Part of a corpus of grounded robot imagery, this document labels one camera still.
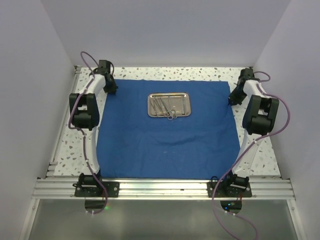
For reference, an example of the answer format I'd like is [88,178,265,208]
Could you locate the blue surgical cloth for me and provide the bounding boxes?
[96,79,240,180]

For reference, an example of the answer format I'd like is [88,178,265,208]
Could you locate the steel scalpel handle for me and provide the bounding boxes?
[168,95,172,111]

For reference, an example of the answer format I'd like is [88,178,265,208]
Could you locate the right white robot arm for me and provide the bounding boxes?
[222,80,280,197]

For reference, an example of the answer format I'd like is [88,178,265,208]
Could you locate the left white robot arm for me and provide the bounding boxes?
[68,73,118,197]

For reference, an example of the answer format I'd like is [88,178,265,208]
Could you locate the steel surgical scissors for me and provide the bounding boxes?
[157,97,178,121]

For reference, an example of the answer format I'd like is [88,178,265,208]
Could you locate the steel forceps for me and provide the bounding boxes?
[150,98,159,118]

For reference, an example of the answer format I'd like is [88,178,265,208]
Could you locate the steel instrument tray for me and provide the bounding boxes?
[147,92,192,119]

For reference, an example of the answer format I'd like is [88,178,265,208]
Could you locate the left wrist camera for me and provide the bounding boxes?
[95,59,114,75]

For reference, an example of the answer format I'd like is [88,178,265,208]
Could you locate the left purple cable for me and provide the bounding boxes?
[67,51,110,216]

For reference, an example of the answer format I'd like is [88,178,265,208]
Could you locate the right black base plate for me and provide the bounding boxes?
[206,176,253,198]

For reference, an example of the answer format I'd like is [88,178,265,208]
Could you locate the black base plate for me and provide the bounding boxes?
[72,181,120,198]
[206,176,253,198]

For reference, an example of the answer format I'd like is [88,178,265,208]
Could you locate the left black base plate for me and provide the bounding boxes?
[72,181,120,198]

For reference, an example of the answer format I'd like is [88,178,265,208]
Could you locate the aluminium front rail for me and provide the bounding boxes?
[31,176,295,200]

